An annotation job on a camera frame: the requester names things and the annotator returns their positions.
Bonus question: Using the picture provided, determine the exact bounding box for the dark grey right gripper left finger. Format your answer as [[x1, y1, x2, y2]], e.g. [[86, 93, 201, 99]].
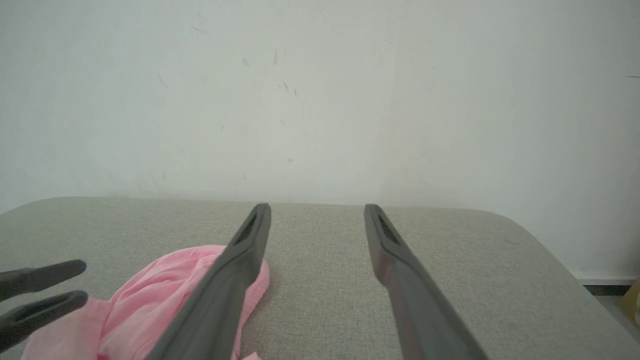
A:
[[145, 203, 272, 360]]

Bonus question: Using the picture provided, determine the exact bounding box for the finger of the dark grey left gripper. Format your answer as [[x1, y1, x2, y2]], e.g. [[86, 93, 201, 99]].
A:
[[0, 259, 87, 302], [0, 290, 89, 352]]

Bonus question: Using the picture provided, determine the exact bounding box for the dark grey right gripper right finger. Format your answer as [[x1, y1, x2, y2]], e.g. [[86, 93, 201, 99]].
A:
[[364, 203, 489, 360]]

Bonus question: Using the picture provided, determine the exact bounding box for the pink garment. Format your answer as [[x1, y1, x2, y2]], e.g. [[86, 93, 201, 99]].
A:
[[22, 244, 271, 360]]

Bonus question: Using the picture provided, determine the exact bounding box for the white baseboard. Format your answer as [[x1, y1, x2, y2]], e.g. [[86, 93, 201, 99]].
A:
[[572, 272, 640, 286]]

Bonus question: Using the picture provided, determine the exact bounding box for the yellow object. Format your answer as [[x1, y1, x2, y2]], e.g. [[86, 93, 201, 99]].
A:
[[619, 279, 640, 327]]

